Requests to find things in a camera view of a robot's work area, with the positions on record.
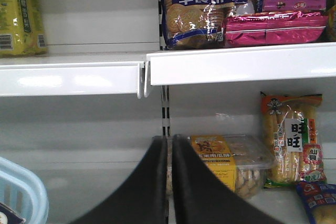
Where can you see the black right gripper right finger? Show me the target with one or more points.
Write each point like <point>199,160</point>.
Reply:
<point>200,197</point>

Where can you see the yellow pear drink carton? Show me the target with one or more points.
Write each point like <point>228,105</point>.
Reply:
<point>22,28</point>

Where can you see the pink snack box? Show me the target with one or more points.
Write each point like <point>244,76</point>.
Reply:
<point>285,5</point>

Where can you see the Want Want rice cracker bag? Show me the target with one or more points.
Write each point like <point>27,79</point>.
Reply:
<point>290,132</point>

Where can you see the white supermarket shelving unit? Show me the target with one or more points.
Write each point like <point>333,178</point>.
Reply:
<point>82,116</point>

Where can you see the blue snack bag corner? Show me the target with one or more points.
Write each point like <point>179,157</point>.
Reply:
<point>318,200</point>

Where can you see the magenta foil snack bag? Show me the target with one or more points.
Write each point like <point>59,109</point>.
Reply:
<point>274,28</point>

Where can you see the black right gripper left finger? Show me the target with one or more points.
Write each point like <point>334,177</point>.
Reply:
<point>141,198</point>

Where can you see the breakfast biscuit bag blue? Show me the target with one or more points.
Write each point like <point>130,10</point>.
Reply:
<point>199,24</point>

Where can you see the light blue plastic basket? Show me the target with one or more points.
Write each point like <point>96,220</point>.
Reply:
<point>23,192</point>

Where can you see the clear tub pumpkin cookies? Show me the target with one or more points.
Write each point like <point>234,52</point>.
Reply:
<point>239,161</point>

